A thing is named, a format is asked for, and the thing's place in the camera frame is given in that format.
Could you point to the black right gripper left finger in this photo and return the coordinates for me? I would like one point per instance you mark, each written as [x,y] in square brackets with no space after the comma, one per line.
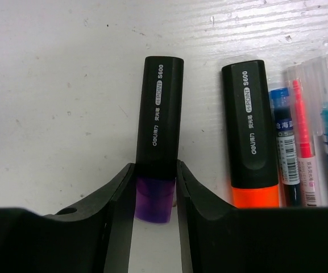
[91,235]

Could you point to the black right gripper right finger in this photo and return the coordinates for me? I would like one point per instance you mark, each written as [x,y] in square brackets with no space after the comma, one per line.
[217,237]

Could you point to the orange highlighter marker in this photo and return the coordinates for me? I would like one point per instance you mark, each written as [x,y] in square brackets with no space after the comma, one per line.
[251,139]

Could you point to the purple highlighter marker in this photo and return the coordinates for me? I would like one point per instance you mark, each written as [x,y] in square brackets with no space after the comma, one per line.
[158,138]

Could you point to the pink pen clear cap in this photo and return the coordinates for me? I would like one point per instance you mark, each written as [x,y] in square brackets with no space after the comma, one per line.
[304,136]

